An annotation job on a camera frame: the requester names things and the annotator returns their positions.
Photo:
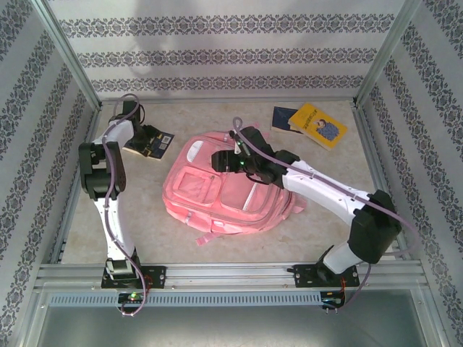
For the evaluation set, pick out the dark blue book with barcode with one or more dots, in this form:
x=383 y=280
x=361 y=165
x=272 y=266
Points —
x=164 y=141

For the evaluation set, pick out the yellow book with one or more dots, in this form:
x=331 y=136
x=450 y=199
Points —
x=318 y=124

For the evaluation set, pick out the pink student backpack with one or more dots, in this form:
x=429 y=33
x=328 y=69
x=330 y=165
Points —
x=202 y=195

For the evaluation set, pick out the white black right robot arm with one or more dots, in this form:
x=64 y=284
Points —
x=325 y=186

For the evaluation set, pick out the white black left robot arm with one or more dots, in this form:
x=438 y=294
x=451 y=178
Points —
x=101 y=177

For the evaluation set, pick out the grey metal panel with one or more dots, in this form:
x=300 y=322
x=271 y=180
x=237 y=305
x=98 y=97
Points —
x=231 y=329

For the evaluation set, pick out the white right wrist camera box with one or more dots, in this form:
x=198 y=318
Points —
x=242 y=146

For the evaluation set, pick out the aluminium side rail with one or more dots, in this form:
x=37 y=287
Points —
x=91 y=126
x=369 y=144

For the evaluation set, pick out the aluminium back rail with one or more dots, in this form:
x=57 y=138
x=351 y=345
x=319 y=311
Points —
x=336 y=101

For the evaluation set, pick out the aluminium frame post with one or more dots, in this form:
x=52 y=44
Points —
x=384 y=58
x=70 y=58

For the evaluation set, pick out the aluminium mounting rail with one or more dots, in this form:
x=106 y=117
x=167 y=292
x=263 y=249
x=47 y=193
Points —
x=231 y=274

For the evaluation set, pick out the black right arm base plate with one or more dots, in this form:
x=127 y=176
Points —
x=304 y=276

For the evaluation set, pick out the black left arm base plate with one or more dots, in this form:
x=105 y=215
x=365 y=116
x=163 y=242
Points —
x=155 y=276

